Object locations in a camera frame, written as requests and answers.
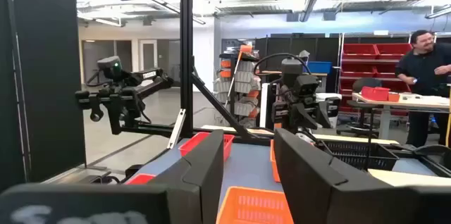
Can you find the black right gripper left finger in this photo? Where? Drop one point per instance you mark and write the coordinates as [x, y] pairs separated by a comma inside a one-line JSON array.
[[197, 188]]

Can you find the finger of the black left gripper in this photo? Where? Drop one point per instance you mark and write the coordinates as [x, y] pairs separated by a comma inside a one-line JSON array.
[[297, 116], [311, 116]]

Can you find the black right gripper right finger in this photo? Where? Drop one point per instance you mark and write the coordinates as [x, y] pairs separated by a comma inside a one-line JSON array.
[[317, 196]]

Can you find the orange plastic mesh basket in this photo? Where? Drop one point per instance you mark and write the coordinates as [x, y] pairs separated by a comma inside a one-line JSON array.
[[273, 162], [253, 206]]

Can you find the black plastic mesh basket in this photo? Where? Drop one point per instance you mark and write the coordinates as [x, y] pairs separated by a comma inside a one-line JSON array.
[[352, 153]]

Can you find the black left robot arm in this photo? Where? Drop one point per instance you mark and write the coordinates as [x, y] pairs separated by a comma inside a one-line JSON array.
[[291, 67]]

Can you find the black spare robot arm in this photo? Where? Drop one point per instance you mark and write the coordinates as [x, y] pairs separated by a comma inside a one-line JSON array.
[[123, 93]]

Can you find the white equipment box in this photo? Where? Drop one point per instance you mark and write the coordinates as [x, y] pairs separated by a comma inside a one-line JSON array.
[[331, 99]]

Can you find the wooden table side plank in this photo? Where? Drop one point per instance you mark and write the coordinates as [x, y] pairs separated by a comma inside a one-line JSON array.
[[352, 138]]

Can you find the storage rack with grey bins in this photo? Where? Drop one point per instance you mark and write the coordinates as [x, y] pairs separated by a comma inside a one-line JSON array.
[[243, 76]]

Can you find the blue plastic bin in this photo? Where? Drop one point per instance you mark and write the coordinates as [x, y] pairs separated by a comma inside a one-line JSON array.
[[319, 67]]

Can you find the black office chair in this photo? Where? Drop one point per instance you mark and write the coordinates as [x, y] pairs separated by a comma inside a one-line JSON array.
[[366, 85]]

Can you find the red plastic box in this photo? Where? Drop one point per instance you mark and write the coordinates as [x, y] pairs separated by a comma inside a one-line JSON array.
[[375, 93]]

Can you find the row of black partitions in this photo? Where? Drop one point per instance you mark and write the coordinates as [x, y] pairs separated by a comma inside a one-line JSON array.
[[324, 49]]

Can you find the shelving with red bins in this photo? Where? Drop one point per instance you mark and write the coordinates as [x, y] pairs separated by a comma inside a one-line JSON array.
[[359, 50]]

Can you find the small orange box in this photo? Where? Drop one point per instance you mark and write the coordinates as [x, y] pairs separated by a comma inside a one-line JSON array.
[[394, 97]]

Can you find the light wooden desk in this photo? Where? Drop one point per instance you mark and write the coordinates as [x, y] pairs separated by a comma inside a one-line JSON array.
[[415, 102]]

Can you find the person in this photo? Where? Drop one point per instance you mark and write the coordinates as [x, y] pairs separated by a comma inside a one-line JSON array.
[[426, 69]]

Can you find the tall black partition panel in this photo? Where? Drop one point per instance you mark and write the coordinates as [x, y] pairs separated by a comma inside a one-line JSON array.
[[46, 76]]

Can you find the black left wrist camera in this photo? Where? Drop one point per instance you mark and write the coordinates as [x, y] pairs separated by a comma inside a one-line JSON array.
[[306, 85]]

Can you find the silver metal bracket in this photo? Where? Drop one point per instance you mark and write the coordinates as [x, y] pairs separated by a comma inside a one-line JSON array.
[[176, 129]]

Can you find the black aluminium rig frame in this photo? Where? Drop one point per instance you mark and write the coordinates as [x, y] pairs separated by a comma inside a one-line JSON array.
[[186, 41]]

